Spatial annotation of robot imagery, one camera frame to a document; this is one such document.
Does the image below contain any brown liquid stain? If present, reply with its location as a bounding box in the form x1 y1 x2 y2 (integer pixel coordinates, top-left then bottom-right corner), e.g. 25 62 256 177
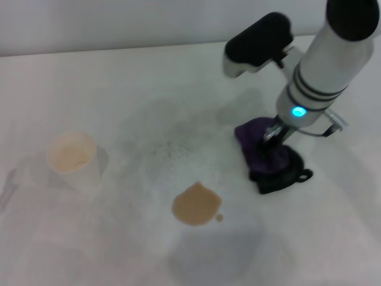
171 182 223 228

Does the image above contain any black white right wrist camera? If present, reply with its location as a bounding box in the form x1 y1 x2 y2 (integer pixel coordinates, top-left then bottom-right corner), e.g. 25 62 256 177
222 11 296 79

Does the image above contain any purple and black rag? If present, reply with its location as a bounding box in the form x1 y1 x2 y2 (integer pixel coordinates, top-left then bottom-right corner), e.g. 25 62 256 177
234 116 314 195

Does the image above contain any white foam cup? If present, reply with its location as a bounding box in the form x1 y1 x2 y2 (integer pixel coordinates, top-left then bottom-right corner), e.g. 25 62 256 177
46 130 110 192

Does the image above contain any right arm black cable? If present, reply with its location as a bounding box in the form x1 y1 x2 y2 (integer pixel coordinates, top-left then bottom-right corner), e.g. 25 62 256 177
297 110 349 138

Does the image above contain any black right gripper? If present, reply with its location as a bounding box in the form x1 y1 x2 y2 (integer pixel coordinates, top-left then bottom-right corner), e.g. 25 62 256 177
256 126 295 160

